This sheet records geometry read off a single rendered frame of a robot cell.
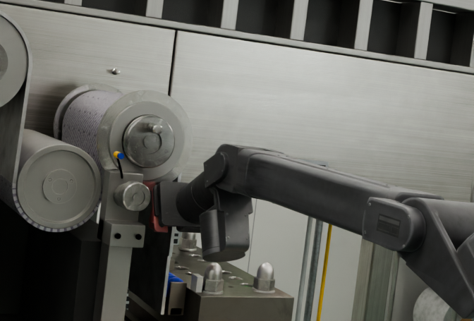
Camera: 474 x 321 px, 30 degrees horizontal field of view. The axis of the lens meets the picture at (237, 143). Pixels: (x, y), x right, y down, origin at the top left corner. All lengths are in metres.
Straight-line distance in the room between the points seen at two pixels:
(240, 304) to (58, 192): 0.33
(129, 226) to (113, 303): 0.12
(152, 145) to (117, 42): 0.38
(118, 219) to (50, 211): 0.10
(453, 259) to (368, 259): 1.37
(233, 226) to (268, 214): 3.30
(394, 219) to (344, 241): 3.90
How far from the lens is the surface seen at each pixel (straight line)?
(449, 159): 2.00
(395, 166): 1.91
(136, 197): 1.21
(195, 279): 1.35
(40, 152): 1.25
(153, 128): 1.25
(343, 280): 4.75
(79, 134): 1.40
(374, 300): 2.15
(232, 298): 1.35
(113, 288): 1.27
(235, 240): 1.14
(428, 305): 4.67
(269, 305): 1.38
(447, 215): 0.80
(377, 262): 2.13
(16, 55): 1.25
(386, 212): 0.80
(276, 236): 4.48
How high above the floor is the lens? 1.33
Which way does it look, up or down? 3 degrees down
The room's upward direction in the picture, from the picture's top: 7 degrees clockwise
